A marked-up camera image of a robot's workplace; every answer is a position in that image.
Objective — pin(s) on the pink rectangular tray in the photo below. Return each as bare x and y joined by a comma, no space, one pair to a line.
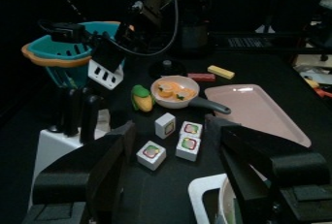
255,108

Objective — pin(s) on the grey slotted panel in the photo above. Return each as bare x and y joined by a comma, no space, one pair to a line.
248,42

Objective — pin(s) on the white knife block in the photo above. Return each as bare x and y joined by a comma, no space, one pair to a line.
54,150

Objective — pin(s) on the white sushi piece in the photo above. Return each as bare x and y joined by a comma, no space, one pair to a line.
165,125
191,129
188,148
152,155

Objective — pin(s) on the white bowl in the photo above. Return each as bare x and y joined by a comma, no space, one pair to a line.
225,202

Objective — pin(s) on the toy corn with green husk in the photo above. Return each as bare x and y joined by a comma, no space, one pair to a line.
142,100

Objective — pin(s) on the orange toy food slice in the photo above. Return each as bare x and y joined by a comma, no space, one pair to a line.
187,94
167,89

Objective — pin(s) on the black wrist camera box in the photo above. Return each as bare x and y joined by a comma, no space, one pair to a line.
67,32

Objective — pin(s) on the yellow toy block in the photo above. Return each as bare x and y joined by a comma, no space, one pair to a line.
221,71

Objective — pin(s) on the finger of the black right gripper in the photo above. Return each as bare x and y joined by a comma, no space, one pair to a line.
109,55

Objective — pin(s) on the teal basket with orange rim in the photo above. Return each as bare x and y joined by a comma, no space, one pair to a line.
57,51

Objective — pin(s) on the red toy block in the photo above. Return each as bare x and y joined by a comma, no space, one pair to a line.
201,77

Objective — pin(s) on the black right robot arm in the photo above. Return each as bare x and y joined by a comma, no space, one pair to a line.
195,37

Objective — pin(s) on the black round pot lid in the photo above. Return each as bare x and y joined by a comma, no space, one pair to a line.
168,69

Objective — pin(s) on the orange yellow tool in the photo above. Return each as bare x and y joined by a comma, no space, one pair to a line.
318,89

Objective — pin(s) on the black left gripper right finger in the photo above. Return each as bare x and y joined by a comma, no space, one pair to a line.
276,176

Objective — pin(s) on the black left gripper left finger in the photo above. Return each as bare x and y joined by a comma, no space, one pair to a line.
78,182

